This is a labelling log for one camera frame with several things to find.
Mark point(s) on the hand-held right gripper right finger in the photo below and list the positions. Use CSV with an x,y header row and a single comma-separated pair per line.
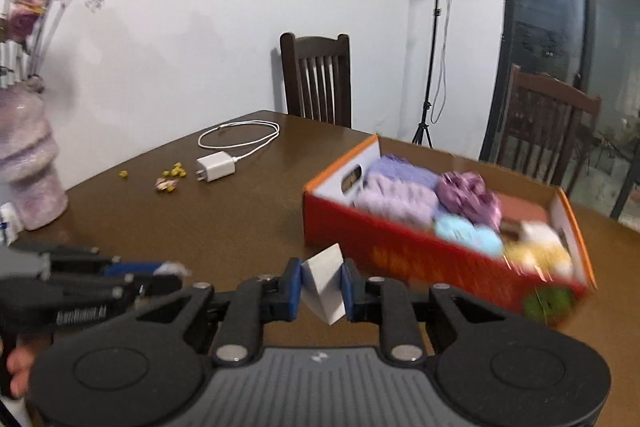
x,y
348,292

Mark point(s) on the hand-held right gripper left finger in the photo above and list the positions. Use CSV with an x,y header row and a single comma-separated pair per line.
x,y
295,289

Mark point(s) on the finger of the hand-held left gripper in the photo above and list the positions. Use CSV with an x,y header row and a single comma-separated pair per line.
x,y
160,284
135,268

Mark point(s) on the small white cloth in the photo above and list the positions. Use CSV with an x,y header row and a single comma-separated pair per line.
x,y
175,268

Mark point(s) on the white card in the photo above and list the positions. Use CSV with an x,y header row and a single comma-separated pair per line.
x,y
325,279

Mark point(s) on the orange cardboard box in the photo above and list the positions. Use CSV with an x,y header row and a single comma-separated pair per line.
x,y
410,252

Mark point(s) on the purple knitted cloth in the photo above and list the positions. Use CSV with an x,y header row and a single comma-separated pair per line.
x,y
395,194

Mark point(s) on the light blue cloth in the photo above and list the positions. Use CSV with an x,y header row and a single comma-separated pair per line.
x,y
467,234

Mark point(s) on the person's left hand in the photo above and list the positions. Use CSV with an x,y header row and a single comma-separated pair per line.
x,y
19,367

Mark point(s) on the dried pink flower bit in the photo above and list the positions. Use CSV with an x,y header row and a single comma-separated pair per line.
x,y
167,184

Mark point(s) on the white blue packet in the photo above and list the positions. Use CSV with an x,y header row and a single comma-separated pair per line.
x,y
9,224

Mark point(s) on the yellow flower crumbs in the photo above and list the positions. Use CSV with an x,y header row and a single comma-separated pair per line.
x,y
175,170

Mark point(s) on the white charger adapter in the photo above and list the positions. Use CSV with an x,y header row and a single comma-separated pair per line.
x,y
216,168

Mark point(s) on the pink textured vase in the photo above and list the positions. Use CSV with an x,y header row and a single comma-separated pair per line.
x,y
30,157

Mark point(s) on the purple satin scrunchie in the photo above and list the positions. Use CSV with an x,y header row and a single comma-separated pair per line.
x,y
470,197

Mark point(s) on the red-brown folded cloth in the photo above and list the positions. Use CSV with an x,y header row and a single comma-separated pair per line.
x,y
520,212

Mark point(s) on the yellow cloth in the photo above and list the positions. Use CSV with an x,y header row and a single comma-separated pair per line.
x,y
540,252

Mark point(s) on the dark wooden chair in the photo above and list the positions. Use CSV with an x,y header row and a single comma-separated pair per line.
x,y
317,77
545,127

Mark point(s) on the studio light on tripod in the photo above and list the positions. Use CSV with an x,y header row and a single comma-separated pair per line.
x,y
440,32

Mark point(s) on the sliding glass door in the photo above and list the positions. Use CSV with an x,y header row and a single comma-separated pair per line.
x,y
590,57

